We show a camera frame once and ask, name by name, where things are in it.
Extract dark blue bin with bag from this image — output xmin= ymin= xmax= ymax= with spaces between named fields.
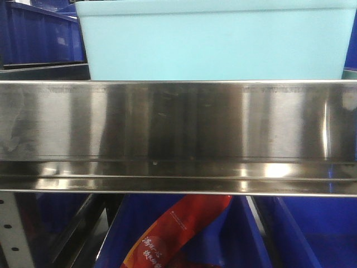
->
xmin=94 ymin=194 xmax=272 ymax=267

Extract stainless steel shelf rail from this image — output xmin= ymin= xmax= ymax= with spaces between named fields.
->
xmin=1 ymin=80 xmax=356 ymax=197

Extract dark blue bin lower right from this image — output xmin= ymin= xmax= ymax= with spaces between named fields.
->
xmin=254 ymin=197 xmax=356 ymax=267

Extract light blue plastic bin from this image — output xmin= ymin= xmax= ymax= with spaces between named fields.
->
xmin=75 ymin=1 xmax=356 ymax=80

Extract perforated grey shelf upright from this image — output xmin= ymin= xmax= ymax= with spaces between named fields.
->
xmin=1 ymin=192 xmax=33 ymax=267

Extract red snack bag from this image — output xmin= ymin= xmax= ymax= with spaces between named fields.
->
xmin=120 ymin=194 xmax=232 ymax=267

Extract dark blue crate upper left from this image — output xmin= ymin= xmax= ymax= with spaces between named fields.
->
xmin=1 ymin=1 xmax=85 ymax=65

